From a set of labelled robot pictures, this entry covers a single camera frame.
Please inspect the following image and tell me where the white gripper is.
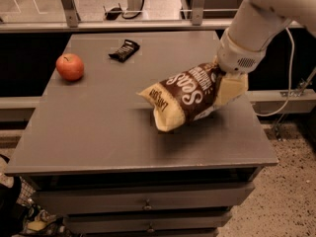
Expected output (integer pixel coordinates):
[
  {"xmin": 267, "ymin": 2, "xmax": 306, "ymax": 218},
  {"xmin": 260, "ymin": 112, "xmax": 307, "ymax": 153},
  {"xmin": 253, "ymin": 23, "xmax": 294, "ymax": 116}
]
[{"xmin": 213, "ymin": 29, "xmax": 266, "ymax": 109}]

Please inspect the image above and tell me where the brown and yellow chip bag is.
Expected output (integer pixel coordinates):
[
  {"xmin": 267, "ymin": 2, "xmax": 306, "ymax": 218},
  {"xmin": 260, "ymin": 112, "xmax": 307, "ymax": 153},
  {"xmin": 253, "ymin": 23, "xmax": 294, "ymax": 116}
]
[{"xmin": 139, "ymin": 63, "xmax": 225, "ymax": 132}]

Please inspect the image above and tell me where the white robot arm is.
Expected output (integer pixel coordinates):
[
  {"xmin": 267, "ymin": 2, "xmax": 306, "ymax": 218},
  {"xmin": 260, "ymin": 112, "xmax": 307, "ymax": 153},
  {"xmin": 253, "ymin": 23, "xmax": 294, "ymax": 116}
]
[{"xmin": 214, "ymin": 0, "xmax": 316, "ymax": 108}]

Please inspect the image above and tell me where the black rxbar chocolate bar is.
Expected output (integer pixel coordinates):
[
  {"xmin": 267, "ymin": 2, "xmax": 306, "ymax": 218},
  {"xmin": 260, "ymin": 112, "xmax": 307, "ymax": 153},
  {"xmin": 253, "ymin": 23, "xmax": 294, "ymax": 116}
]
[{"xmin": 109, "ymin": 39, "xmax": 140, "ymax": 62}]

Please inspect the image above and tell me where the upper grey drawer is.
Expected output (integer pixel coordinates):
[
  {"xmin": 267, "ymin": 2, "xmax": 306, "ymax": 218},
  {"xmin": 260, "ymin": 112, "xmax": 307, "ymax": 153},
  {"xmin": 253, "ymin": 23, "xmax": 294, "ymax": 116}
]
[{"xmin": 33, "ymin": 182, "xmax": 255, "ymax": 215}]

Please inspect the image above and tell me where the grey drawer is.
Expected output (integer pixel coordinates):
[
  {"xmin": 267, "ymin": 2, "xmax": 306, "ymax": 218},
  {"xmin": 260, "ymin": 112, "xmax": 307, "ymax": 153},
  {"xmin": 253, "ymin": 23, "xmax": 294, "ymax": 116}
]
[
  {"xmin": 33, "ymin": 182, "xmax": 255, "ymax": 215},
  {"xmin": 64, "ymin": 210, "xmax": 231, "ymax": 233}
]

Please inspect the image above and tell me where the grey drawer cabinet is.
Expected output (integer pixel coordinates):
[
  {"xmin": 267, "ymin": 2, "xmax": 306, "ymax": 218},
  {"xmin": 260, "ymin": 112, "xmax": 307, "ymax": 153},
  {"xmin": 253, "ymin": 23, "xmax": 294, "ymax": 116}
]
[{"xmin": 7, "ymin": 31, "xmax": 277, "ymax": 237}]

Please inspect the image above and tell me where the lower grey drawer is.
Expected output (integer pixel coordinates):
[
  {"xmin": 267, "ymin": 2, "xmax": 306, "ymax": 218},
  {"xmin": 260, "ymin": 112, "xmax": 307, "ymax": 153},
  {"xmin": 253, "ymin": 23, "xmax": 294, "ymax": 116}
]
[{"xmin": 64, "ymin": 210, "xmax": 231, "ymax": 233}]

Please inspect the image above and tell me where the red apple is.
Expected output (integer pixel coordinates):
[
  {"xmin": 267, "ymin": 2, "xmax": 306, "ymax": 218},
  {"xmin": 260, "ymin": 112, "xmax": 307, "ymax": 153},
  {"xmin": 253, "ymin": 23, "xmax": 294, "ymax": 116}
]
[{"xmin": 55, "ymin": 53, "xmax": 84, "ymax": 81}]

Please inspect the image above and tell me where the metal window railing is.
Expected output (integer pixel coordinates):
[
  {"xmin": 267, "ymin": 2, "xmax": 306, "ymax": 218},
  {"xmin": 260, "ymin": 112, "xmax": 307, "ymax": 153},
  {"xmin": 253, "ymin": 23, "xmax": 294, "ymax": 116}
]
[{"xmin": 0, "ymin": 0, "xmax": 304, "ymax": 34}]

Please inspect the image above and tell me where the clutter pile at bottom left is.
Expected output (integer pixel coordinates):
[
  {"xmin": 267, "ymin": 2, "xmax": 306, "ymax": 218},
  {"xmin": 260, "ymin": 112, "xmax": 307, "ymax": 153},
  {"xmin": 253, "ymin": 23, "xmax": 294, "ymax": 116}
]
[{"xmin": 0, "ymin": 155, "xmax": 73, "ymax": 237}]

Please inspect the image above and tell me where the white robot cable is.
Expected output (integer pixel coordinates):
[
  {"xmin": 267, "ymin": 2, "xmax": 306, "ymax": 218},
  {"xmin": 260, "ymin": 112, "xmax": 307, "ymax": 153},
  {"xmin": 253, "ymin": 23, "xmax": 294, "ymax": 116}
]
[{"xmin": 255, "ymin": 27, "xmax": 295, "ymax": 119}]

